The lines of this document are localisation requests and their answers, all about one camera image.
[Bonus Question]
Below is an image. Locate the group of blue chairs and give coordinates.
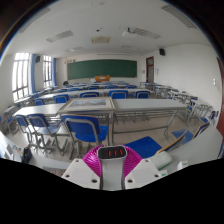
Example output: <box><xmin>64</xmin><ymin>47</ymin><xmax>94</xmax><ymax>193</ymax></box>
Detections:
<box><xmin>33</xmin><ymin>81</ymin><xmax>151</xmax><ymax>106</ymax></box>

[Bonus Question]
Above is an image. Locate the long grey classroom desk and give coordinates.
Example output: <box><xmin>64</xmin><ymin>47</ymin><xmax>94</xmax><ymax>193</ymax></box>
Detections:
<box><xmin>13</xmin><ymin>98</ymin><xmax>188</xmax><ymax>141</ymax></box>

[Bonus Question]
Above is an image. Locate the brown classroom door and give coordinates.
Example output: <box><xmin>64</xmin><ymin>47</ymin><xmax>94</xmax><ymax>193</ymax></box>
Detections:
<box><xmin>145</xmin><ymin>56</ymin><xmax>155</xmax><ymax>84</ymax></box>

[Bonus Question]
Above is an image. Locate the white charger block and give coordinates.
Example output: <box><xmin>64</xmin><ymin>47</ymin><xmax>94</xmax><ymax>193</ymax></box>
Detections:
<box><xmin>97</xmin><ymin>145</ymin><xmax>128</xmax><ymax>191</ymax></box>

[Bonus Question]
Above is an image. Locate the large window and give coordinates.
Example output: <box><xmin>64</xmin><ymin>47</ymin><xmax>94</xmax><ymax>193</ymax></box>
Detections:
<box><xmin>12</xmin><ymin>52</ymin><xmax>30</xmax><ymax>102</ymax></box>

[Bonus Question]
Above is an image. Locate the large blue chair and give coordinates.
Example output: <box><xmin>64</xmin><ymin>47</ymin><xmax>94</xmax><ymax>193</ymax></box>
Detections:
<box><xmin>61</xmin><ymin>114</ymin><xmax>109</xmax><ymax>159</ymax></box>

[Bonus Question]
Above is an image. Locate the orange wooden podium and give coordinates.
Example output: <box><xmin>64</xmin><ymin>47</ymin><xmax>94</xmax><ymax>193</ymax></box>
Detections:
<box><xmin>94</xmin><ymin>74</ymin><xmax>111</xmax><ymax>83</ymax></box>

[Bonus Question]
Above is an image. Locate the blue chair with metal frame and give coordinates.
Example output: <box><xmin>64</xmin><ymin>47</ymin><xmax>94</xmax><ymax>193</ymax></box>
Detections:
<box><xmin>27</xmin><ymin>113</ymin><xmax>69</xmax><ymax>156</ymax></box>
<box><xmin>13</xmin><ymin>114</ymin><xmax>34</xmax><ymax>144</ymax></box>

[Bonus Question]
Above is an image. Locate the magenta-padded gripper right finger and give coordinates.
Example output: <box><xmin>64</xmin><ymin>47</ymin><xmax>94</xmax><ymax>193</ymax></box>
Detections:
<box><xmin>124</xmin><ymin>148</ymin><xmax>165</xmax><ymax>190</ymax></box>

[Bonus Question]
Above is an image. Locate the white ceiling projector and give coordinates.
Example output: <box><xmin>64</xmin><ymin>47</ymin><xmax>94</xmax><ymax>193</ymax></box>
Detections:
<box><xmin>121</xmin><ymin>27</ymin><xmax>138</xmax><ymax>38</ymax></box>

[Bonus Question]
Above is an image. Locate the narrow window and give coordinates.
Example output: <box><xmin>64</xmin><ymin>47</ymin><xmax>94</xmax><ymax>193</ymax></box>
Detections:
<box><xmin>42</xmin><ymin>55</ymin><xmax>53</xmax><ymax>89</ymax></box>

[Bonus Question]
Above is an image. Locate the ceiling air conditioner unit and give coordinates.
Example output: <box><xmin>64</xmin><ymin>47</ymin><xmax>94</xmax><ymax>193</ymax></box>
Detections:
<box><xmin>91</xmin><ymin>35</ymin><xmax>111</xmax><ymax>45</ymax></box>

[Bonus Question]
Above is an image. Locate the blue chair with wooden edge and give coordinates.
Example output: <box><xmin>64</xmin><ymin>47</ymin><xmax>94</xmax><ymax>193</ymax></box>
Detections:
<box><xmin>156</xmin><ymin>129</ymin><xmax>188</xmax><ymax>156</ymax></box>

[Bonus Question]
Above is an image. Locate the green chalkboard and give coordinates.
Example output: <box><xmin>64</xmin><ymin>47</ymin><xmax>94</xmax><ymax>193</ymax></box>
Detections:
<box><xmin>66</xmin><ymin>59</ymin><xmax>138</xmax><ymax>81</ymax></box>

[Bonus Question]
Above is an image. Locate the framed landscape picture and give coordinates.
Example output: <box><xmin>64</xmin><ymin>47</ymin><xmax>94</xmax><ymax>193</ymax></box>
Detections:
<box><xmin>58</xmin><ymin>96</ymin><xmax>116</xmax><ymax>114</ymax></box>

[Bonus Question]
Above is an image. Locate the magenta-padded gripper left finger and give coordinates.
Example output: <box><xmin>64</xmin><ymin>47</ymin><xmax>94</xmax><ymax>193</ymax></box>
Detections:
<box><xmin>61</xmin><ymin>145</ymin><xmax>101</xmax><ymax>190</ymax></box>

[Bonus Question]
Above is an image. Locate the white box with yellow print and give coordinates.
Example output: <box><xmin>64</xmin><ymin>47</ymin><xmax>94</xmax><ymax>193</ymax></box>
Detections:
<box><xmin>176</xmin><ymin>160</ymin><xmax>189</xmax><ymax>172</ymax></box>

